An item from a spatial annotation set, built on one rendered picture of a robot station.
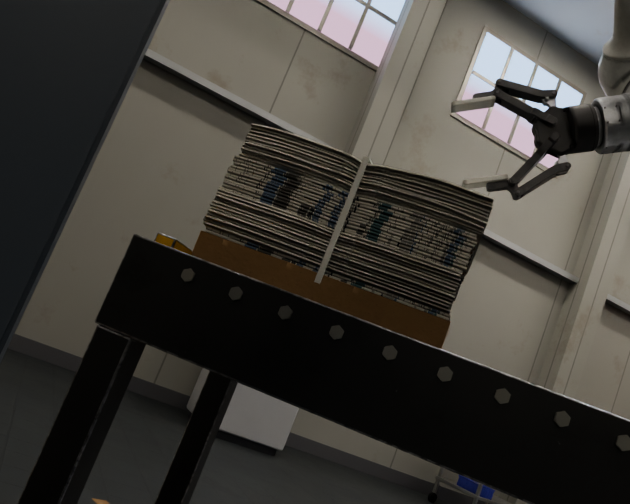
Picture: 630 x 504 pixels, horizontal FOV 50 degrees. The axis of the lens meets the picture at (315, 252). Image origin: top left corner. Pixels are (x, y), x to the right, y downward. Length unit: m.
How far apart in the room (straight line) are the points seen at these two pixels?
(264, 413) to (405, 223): 4.27
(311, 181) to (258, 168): 0.08
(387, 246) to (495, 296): 6.17
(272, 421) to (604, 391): 4.20
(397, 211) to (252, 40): 5.34
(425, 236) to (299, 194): 0.19
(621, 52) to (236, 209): 0.69
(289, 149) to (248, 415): 4.20
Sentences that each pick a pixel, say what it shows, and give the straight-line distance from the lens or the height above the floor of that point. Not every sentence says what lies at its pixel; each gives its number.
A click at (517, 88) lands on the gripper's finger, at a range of 1.16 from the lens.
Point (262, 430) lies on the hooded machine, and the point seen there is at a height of 0.16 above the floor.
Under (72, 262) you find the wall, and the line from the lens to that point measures 5.68.
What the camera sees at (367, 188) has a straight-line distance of 0.96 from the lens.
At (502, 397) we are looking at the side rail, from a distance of 0.77.
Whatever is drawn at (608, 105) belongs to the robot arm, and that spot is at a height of 1.26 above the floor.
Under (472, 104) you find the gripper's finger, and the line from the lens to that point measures 1.15.
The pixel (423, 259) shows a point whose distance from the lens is 0.92.
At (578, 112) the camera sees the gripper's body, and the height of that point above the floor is 1.24.
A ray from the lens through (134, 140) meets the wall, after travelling 5.80.
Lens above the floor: 0.73
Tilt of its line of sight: 9 degrees up
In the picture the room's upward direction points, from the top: 22 degrees clockwise
